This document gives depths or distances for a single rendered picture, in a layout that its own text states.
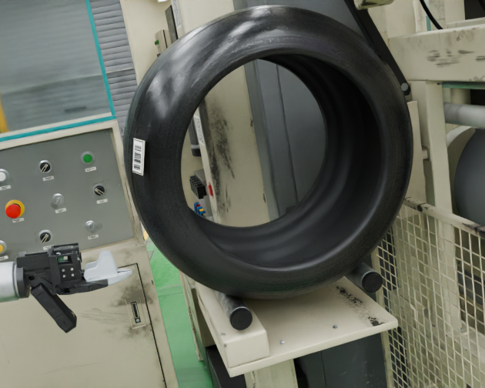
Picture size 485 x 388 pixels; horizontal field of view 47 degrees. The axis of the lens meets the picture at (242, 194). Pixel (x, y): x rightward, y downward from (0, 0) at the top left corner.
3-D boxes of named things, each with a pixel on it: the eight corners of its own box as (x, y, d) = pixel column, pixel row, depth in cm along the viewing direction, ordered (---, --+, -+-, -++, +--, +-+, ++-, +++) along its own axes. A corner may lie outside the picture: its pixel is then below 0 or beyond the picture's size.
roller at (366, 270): (322, 230, 146) (316, 245, 147) (306, 225, 145) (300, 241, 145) (386, 275, 113) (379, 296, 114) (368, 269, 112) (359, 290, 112)
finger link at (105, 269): (130, 254, 108) (81, 260, 106) (133, 282, 109) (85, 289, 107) (129, 249, 111) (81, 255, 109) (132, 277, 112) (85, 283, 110)
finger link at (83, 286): (107, 281, 107) (59, 288, 105) (108, 289, 107) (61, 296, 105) (107, 272, 111) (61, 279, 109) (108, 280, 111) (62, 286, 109)
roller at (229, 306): (219, 255, 141) (213, 272, 141) (202, 252, 139) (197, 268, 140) (255, 312, 108) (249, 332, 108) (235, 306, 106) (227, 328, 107)
